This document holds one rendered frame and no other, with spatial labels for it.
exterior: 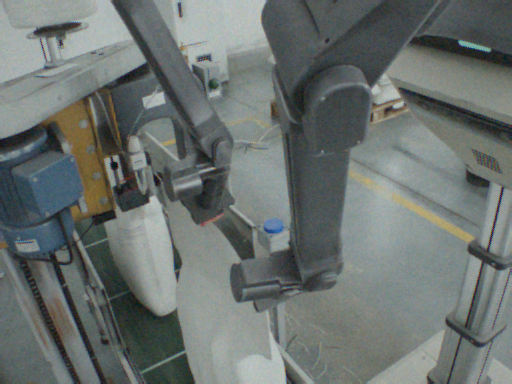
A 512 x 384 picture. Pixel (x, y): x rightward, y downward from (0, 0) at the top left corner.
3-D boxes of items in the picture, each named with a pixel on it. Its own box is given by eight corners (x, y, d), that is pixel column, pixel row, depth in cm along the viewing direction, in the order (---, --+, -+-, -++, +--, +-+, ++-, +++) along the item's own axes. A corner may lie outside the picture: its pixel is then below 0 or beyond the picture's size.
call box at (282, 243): (292, 245, 141) (292, 229, 138) (271, 255, 138) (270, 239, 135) (278, 232, 147) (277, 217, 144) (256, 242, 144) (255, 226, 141)
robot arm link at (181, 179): (232, 137, 85) (210, 123, 91) (173, 152, 80) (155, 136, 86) (234, 194, 91) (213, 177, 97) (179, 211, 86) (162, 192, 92)
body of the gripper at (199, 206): (178, 201, 98) (182, 179, 93) (218, 184, 104) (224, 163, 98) (194, 224, 96) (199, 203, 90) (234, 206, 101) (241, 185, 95)
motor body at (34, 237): (85, 246, 96) (52, 139, 84) (15, 273, 90) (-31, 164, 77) (70, 215, 108) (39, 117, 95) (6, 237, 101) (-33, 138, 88)
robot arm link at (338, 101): (390, 74, 26) (330, -33, 31) (296, 97, 26) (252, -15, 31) (346, 290, 64) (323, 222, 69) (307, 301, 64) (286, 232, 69)
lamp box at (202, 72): (222, 97, 123) (219, 64, 118) (207, 102, 121) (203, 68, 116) (209, 91, 128) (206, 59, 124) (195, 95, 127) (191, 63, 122)
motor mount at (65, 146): (95, 212, 95) (75, 140, 86) (64, 223, 92) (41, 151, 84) (67, 163, 116) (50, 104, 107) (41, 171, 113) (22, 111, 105)
